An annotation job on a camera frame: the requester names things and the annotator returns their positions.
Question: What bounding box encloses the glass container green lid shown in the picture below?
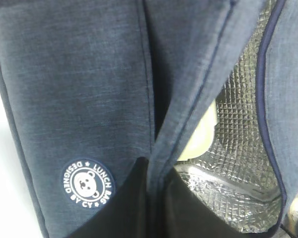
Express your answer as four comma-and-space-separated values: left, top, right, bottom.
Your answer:
177, 100, 218, 161

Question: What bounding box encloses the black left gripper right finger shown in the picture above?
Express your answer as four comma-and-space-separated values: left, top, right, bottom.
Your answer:
163, 169, 271, 238

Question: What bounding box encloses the dark navy lunch bag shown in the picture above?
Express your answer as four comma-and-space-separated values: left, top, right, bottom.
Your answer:
0, 0, 298, 238

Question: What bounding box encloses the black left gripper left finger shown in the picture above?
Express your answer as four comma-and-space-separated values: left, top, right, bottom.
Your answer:
69, 157, 148, 238

